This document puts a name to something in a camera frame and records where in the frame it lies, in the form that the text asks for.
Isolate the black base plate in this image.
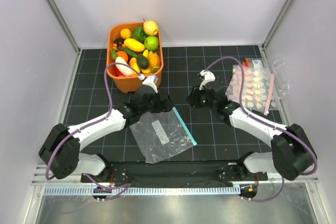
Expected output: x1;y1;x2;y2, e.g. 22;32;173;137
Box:
94;161;268;188

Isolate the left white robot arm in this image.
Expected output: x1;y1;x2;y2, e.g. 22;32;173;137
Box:
38;88;174;182

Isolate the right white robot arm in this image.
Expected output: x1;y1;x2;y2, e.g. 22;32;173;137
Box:
186;86;317;181

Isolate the yellow mango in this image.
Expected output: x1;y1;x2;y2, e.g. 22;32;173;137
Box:
124;38;145;52

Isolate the yellow lemon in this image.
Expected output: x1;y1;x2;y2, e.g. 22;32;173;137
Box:
120;28;132;39

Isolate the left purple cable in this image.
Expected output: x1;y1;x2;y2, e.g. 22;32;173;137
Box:
46;62;144;201

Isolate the white radish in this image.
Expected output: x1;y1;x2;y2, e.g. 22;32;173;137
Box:
115;56;135;77

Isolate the orange tangerine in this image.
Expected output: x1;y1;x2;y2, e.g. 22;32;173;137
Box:
116;51;129;62

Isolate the black grid mat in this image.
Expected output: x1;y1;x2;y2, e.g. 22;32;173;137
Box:
63;45;269;161

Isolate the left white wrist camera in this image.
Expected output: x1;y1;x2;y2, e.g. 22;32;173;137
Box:
142;75;158;93

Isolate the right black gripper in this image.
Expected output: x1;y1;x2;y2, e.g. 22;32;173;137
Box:
186;84;216;111

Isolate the orange bell pepper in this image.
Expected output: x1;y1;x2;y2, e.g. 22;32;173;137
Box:
148;52;161;68

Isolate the dark green avocado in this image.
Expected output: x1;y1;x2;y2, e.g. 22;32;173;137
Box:
136;55;149;69

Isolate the green apple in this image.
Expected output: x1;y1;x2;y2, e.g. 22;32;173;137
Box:
144;36;160;51

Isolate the clear blue zip bag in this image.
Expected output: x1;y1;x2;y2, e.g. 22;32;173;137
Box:
130;108;197;164

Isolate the slotted cable duct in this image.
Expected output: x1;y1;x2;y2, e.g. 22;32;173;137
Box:
43;184;240;196

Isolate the green bell pepper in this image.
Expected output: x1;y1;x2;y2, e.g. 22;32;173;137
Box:
131;26;148;42

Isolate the orange plastic bin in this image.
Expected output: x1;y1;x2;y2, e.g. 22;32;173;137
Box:
106;22;164;93

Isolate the bag of pink sliced food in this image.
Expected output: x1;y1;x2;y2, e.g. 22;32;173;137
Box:
226;59;277;115

